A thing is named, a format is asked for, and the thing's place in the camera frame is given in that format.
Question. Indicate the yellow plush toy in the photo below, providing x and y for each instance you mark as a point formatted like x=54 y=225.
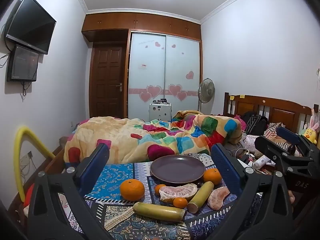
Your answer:
x=310 y=133

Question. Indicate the white dotted cloth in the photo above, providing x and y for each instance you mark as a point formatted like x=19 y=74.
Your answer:
x=205 y=158

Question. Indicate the white plastic appliance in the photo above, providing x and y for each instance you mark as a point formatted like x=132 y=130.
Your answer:
x=260 y=161

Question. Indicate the small mandarin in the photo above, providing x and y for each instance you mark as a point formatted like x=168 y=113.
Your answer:
x=180 y=203
x=159 y=188

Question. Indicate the dark purple plate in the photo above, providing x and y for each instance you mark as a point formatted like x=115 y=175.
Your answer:
x=177 y=170

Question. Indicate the glass wardrobe with pink hearts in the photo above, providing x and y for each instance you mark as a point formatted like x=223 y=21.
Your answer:
x=163 y=67

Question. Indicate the thick sugarcane piece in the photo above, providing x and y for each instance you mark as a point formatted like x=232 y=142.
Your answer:
x=158 y=211

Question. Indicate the wooden overhead cabinet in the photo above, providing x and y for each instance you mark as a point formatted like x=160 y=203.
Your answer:
x=142 y=23

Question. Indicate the wooden bed headboard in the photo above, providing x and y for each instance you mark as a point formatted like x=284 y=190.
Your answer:
x=275 y=107

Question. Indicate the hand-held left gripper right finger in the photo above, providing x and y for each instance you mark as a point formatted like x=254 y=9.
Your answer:
x=224 y=170

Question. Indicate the yellow foam tube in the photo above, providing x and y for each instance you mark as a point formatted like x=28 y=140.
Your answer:
x=18 y=155

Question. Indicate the thin sugarcane piece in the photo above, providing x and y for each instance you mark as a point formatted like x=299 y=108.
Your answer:
x=200 y=196

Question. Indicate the wall-mounted black television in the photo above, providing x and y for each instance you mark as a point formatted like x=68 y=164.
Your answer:
x=31 y=25

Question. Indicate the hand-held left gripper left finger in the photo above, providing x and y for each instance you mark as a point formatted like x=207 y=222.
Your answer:
x=96 y=165

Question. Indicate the blue patterned tablecloth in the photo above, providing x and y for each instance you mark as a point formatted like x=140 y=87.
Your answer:
x=120 y=177

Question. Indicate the wall power socket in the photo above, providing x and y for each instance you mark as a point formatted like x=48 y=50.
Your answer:
x=27 y=158

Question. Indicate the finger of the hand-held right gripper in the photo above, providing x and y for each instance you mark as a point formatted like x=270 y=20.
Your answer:
x=287 y=134
x=268 y=148

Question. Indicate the small dark round fruit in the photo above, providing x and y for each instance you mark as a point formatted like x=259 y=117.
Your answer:
x=199 y=184

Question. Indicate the colourful patchwork blanket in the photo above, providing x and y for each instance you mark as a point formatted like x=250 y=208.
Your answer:
x=120 y=135

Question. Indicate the small peeled pomelo segment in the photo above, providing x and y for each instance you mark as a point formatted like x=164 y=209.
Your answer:
x=218 y=198

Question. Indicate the brown wooden door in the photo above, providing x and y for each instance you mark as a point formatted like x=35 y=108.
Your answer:
x=107 y=82

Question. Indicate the person's right hand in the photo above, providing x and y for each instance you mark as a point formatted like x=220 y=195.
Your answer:
x=291 y=197

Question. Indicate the white hard case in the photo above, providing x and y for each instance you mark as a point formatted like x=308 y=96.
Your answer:
x=160 y=111

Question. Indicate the black backpack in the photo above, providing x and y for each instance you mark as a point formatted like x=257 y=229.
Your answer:
x=256 y=123

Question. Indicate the standing electric fan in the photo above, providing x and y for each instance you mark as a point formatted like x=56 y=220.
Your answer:
x=206 y=90

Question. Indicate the large orange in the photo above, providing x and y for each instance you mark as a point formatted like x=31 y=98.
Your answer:
x=132 y=190
x=212 y=176

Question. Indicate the small black wall monitor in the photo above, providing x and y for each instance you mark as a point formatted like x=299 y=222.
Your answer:
x=23 y=63

